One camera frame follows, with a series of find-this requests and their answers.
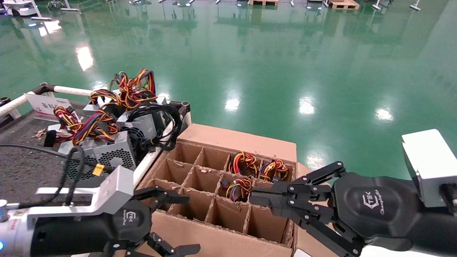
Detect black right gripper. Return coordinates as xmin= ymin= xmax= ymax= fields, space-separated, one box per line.
xmin=250 ymin=161 xmax=457 ymax=257

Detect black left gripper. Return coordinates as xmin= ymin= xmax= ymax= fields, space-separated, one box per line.
xmin=30 ymin=186 xmax=201 ymax=257

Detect silver power supply coloured wires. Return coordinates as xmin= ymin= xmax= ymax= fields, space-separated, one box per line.
xmin=228 ymin=151 xmax=260 ymax=178
xmin=110 ymin=69 xmax=168 ymax=109
xmin=220 ymin=177 xmax=252 ymax=203
xmin=83 ymin=89 xmax=124 ymax=116
xmin=260 ymin=160 xmax=290 ymax=182
xmin=45 ymin=105 xmax=81 ymax=147

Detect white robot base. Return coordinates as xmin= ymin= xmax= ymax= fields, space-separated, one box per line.
xmin=2 ymin=0 xmax=40 ymax=16

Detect brown cardboard box with dividers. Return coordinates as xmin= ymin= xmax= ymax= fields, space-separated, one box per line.
xmin=117 ymin=123 xmax=340 ymax=257

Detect silver power supply fan grille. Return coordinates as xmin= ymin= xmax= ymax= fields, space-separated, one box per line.
xmin=57 ymin=109 xmax=138 ymax=181

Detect white label sign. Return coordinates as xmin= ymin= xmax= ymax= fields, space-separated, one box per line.
xmin=24 ymin=93 xmax=74 ymax=116

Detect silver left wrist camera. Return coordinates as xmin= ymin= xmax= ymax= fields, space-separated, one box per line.
xmin=36 ymin=166 xmax=134 ymax=218

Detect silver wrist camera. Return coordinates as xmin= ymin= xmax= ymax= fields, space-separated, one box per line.
xmin=36 ymin=166 xmax=134 ymax=218
xmin=402 ymin=129 xmax=457 ymax=208

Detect silver power supply black cables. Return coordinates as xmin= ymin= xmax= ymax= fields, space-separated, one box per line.
xmin=118 ymin=104 xmax=184 ymax=154

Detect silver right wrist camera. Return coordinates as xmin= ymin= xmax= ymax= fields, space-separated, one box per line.
xmin=402 ymin=129 xmax=457 ymax=208

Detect short white rail pipe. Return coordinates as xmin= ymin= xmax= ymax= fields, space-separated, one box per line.
xmin=0 ymin=94 xmax=36 ymax=118
xmin=54 ymin=86 xmax=94 ymax=97

